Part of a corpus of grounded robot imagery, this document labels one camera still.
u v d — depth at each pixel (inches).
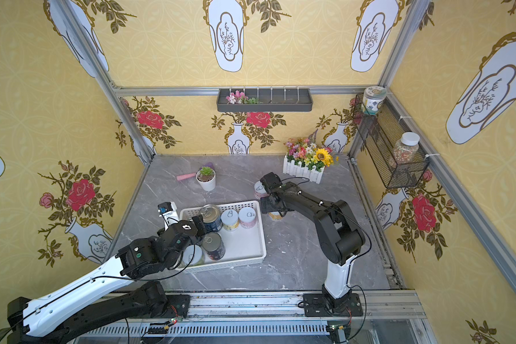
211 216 33.7
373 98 33.0
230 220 35.5
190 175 43.7
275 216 36.6
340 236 19.2
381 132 36.3
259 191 39.3
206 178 39.7
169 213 24.6
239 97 34.6
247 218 35.5
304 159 38.8
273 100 36.2
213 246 30.9
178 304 29.0
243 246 35.8
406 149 25.6
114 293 18.7
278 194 26.8
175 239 20.6
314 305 28.7
